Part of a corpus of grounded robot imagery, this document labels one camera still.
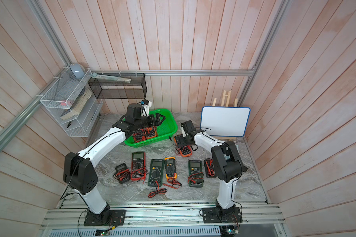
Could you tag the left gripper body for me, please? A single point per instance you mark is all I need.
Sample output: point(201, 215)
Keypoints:
point(145, 121)

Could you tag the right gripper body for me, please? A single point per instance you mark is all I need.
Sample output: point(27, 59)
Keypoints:
point(183, 140)

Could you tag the orange Victor multimeter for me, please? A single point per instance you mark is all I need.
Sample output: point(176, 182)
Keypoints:
point(182, 148)

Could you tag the green DT9205A multimeter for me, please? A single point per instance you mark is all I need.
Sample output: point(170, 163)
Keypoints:
point(156, 177)

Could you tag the large red multimeter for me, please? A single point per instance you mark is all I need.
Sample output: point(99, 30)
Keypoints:
point(138, 166)

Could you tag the small red multimeter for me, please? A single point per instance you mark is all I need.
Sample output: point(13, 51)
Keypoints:
point(139, 136)

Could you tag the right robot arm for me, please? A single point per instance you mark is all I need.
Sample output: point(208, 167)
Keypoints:
point(227, 162)

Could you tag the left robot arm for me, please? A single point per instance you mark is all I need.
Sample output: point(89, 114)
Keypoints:
point(79, 168)

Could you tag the green plastic basket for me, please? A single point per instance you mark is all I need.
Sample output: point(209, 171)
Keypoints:
point(165, 131)

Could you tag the black multimeter with red leads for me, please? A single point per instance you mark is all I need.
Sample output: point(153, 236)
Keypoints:
point(209, 168)

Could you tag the yellow multimeter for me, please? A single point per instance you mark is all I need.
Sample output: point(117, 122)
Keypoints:
point(171, 173)

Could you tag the small black multimeter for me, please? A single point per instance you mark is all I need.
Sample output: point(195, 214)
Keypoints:
point(122, 173)

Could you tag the paper sheet on basket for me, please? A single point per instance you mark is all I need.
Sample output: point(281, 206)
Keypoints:
point(110, 78)

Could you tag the blue framed whiteboard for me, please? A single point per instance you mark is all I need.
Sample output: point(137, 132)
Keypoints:
point(225, 121)

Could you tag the book in shelf rack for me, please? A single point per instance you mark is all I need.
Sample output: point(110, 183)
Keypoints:
point(78, 104)

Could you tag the grey computer mouse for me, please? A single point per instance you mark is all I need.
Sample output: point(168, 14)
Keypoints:
point(78, 70)

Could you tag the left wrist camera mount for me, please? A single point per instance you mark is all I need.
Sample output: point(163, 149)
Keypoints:
point(146, 105)

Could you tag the black mesh wall basket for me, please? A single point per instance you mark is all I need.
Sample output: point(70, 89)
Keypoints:
point(104, 89)

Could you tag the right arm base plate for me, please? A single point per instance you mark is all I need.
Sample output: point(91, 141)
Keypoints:
point(219, 215)

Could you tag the white wire shelf rack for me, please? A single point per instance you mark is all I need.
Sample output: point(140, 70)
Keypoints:
point(62, 94)

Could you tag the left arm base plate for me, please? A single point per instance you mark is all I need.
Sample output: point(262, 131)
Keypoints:
point(106, 218)

